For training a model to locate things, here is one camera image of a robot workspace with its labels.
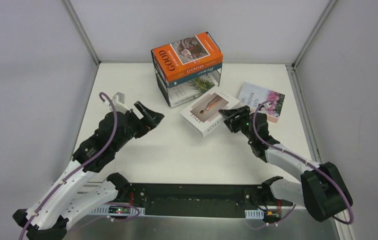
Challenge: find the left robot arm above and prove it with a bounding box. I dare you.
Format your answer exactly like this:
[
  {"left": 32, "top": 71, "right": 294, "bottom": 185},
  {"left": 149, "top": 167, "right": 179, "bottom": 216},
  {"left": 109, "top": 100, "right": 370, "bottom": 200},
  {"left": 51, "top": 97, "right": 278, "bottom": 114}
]
[{"left": 12, "top": 101, "right": 165, "bottom": 240}]

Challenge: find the black wire wooden shelf rack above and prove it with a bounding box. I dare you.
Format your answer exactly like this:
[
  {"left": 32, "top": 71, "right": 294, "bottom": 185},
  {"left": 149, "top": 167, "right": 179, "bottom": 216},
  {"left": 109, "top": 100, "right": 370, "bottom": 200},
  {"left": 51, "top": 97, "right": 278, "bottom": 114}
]
[{"left": 150, "top": 52, "right": 223, "bottom": 108}]

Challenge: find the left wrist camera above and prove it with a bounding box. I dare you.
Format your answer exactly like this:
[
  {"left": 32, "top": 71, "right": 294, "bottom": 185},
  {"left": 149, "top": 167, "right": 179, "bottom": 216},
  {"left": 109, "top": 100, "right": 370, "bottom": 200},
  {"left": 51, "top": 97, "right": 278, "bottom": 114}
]
[{"left": 105, "top": 92, "right": 131, "bottom": 114}]

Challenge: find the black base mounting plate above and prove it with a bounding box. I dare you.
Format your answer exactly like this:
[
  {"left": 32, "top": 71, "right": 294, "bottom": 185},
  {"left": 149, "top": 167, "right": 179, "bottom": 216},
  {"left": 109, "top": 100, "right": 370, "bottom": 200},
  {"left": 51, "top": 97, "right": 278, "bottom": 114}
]
[{"left": 115, "top": 183, "right": 293, "bottom": 218}]

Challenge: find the pink floral Designer Fate book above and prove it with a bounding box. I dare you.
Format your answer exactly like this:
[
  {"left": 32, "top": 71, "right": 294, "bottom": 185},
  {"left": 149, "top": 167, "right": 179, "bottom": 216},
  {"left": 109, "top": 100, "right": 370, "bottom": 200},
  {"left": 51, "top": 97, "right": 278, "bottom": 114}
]
[{"left": 238, "top": 82, "right": 286, "bottom": 123}]

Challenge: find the white Style magazine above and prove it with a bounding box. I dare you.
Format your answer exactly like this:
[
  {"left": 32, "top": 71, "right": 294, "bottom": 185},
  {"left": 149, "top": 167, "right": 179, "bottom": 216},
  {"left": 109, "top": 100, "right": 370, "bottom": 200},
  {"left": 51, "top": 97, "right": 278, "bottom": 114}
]
[{"left": 180, "top": 86, "right": 241, "bottom": 137}]

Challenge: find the aluminium frame rail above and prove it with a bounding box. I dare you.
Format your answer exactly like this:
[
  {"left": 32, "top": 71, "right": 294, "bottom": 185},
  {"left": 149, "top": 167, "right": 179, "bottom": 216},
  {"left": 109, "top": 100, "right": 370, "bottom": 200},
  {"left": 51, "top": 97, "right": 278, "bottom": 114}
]
[{"left": 73, "top": 180, "right": 346, "bottom": 220}]

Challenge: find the white Singularity book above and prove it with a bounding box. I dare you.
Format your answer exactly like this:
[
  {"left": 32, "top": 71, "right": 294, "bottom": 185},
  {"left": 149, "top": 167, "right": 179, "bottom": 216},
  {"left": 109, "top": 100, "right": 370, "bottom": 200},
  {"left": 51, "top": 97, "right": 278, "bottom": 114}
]
[{"left": 167, "top": 73, "right": 219, "bottom": 108}]

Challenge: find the orange Good Morning book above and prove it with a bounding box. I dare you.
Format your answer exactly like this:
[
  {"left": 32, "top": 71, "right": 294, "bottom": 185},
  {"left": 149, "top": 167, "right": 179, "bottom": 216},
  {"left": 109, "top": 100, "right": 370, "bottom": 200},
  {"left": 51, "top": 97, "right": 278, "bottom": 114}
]
[{"left": 151, "top": 31, "right": 224, "bottom": 82}]

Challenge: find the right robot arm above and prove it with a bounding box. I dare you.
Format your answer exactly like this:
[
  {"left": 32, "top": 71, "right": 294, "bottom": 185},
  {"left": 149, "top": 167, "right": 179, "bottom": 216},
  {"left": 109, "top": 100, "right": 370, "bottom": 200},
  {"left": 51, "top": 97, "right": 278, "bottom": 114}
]
[{"left": 219, "top": 106, "right": 354, "bottom": 225}]

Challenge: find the teal Humor book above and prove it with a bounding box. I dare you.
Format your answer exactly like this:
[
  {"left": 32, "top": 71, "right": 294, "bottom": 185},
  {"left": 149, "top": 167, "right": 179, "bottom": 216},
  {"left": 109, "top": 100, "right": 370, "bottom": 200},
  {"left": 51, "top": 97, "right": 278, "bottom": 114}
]
[{"left": 163, "top": 63, "right": 223, "bottom": 88}]

